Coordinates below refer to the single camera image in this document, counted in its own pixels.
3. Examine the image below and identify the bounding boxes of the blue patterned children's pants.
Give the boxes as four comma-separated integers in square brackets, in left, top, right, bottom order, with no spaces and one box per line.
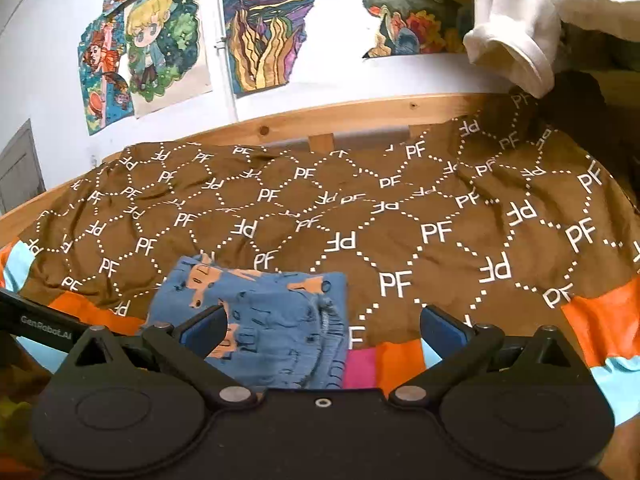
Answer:
[146,255,348,391]

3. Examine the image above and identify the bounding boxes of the brown PF patterned blanket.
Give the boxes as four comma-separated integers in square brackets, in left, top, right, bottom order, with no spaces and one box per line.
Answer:
[1,82,639,422]

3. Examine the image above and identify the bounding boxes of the grey door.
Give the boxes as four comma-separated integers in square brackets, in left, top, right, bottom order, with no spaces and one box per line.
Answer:
[0,120,46,214]

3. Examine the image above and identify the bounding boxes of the red-haired cartoon poster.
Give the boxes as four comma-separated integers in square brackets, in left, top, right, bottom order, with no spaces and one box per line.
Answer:
[77,11,134,136]

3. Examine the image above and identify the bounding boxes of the blond anime character poster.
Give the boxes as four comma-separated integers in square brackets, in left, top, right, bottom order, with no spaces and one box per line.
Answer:
[125,0,210,118]

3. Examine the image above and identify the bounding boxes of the colourful landscape painting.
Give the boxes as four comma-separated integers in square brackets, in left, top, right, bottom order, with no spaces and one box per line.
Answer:
[361,0,474,58]

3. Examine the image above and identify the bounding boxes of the white hanging garment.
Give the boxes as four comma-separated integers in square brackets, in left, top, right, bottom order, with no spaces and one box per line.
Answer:
[463,0,639,99]

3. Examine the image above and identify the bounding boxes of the starry night swirl painting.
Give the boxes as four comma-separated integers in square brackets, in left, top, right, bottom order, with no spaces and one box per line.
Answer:
[222,0,314,96]

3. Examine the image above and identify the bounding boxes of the wooden bed frame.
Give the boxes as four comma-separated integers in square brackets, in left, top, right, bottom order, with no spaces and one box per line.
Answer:
[0,90,516,248]

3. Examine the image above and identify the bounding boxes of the white wall pipe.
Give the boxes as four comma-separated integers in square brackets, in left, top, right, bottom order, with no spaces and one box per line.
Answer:
[215,0,239,122]

